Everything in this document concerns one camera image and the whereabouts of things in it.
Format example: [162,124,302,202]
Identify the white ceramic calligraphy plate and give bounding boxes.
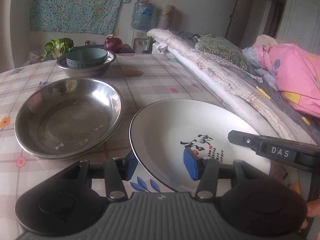
[129,99,271,193]

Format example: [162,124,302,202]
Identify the teal ceramic bowl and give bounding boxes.
[66,47,108,68]

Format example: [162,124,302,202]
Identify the person's hand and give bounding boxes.
[301,198,320,229]

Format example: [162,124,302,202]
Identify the white floral quilt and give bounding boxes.
[147,29,314,144]

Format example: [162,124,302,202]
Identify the pink blanket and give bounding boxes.
[253,43,319,118]

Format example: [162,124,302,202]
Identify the plaid teapot tablecloth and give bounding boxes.
[0,53,303,240]

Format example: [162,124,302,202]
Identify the large stainless steel bowl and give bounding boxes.
[56,51,117,77]

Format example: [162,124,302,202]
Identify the dark floral pillow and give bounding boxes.
[195,34,254,74]

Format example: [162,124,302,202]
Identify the red onion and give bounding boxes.
[103,35,123,53]

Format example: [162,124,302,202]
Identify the green leafy cabbage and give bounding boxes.
[42,37,74,61]

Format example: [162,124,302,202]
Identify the water dispenser with bottle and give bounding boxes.
[127,0,154,54]

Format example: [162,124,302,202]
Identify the floral teal wall cloth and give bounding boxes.
[30,0,130,35]

